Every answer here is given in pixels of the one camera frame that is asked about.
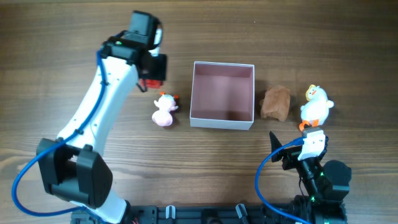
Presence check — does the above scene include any red toy truck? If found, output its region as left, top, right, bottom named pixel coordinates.
left=140, top=79, right=164, bottom=89

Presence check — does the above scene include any brown plush toy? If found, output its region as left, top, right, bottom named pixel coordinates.
left=260, top=85, right=290, bottom=122

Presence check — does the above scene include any white plush duck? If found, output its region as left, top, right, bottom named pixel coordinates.
left=299, top=85, right=335, bottom=131

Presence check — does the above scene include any pink plush pig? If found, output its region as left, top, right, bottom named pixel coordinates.
left=152, top=92, right=179, bottom=127

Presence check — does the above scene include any white cardboard box pink inside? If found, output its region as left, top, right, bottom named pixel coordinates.
left=190, top=61, right=255, bottom=130

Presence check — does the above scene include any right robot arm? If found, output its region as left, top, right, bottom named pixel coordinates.
left=272, top=144, right=352, bottom=224

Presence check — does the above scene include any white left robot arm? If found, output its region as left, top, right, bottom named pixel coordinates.
left=37, top=11, right=167, bottom=223

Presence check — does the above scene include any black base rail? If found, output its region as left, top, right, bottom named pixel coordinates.
left=70, top=203, right=348, bottom=224

